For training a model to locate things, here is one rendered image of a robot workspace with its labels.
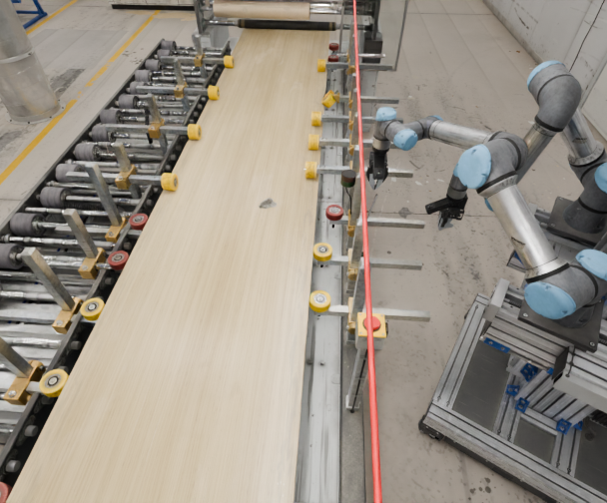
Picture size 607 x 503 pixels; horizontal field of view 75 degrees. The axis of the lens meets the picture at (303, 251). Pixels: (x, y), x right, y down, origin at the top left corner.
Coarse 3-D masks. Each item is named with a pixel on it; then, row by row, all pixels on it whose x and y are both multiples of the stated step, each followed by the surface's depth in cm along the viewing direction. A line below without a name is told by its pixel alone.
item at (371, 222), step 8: (344, 216) 183; (336, 224) 183; (344, 224) 183; (368, 224) 182; (376, 224) 182; (384, 224) 181; (392, 224) 181; (400, 224) 181; (408, 224) 180; (416, 224) 180; (424, 224) 180
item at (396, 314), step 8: (320, 312) 149; (328, 312) 149; (336, 312) 149; (344, 312) 148; (376, 312) 148; (384, 312) 148; (392, 312) 148; (400, 312) 148; (408, 312) 148; (416, 312) 148; (424, 312) 148; (416, 320) 149; (424, 320) 148
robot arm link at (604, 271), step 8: (576, 256) 113; (584, 256) 111; (592, 256) 111; (600, 256) 112; (576, 264) 112; (584, 264) 110; (592, 264) 109; (600, 264) 109; (592, 272) 108; (600, 272) 107; (592, 280) 108; (600, 280) 108; (600, 288) 109; (600, 296) 114
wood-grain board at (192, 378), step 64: (256, 64) 289; (256, 128) 228; (320, 128) 229; (192, 192) 188; (256, 192) 188; (192, 256) 160; (256, 256) 160; (128, 320) 139; (192, 320) 139; (256, 320) 140; (128, 384) 123; (192, 384) 123; (256, 384) 124; (64, 448) 111; (128, 448) 111; (192, 448) 111; (256, 448) 111
